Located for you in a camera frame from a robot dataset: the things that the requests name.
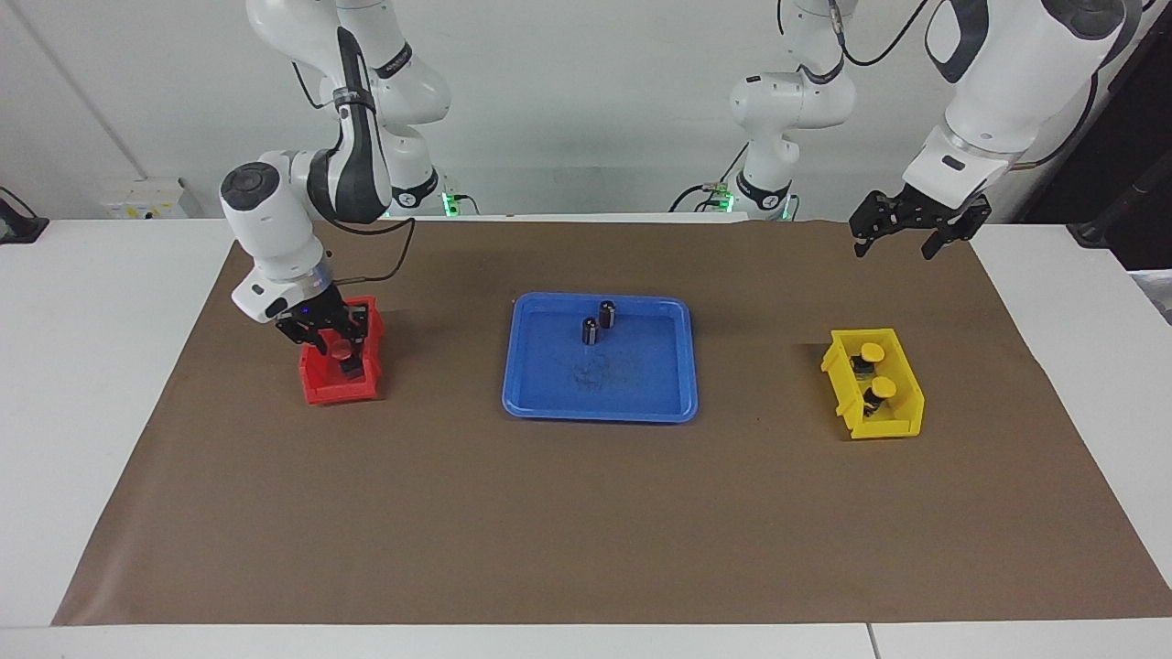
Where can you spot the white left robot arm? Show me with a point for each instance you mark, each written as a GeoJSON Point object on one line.
{"type": "Point", "coordinates": [1007, 82]}

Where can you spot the yellow plastic bin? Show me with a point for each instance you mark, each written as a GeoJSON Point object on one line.
{"type": "Point", "coordinates": [893, 430]}

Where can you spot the black backdrop panel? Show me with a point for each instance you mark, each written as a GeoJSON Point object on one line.
{"type": "Point", "coordinates": [1135, 119]}

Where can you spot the red push button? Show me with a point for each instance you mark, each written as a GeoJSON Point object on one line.
{"type": "Point", "coordinates": [341, 350]}

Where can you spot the red plastic bin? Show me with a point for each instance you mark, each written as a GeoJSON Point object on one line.
{"type": "Point", "coordinates": [339, 395]}

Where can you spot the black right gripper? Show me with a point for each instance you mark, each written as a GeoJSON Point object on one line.
{"type": "Point", "coordinates": [313, 316]}

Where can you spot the black cylinder knob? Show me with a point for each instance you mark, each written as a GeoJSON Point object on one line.
{"type": "Point", "coordinates": [591, 331]}
{"type": "Point", "coordinates": [607, 315]}

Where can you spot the black desk clamp mount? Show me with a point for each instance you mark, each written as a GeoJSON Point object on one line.
{"type": "Point", "coordinates": [20, 229]}

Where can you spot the black tripod stand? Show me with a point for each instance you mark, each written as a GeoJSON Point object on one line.
{"type": "Point", "coordinates": [1122, 210]}

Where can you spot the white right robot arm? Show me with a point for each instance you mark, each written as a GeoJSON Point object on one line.
{"type": "Point", "coordinates": [275, 210]}

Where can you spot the blue plastic tray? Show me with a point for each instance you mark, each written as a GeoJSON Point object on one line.
{"type": "Point", "coordinates": [641, 384]}

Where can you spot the brown paper table mat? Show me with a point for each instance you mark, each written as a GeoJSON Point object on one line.
{"type": "Point", "coordinates": [586, 513]}

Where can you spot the white wall electrical box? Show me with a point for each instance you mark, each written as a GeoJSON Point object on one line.
{"type": "Point", "coordinates": [142, 199]}

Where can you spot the yellow push button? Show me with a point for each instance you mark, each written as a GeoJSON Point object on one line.
{"type": "Point", "coordinates": [883, 387]}
{"type": "Point", "coordinates": [873, 351]}

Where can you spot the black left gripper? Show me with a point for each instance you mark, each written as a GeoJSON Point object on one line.
{"type": "Point", "coordinates": [938, 215]}

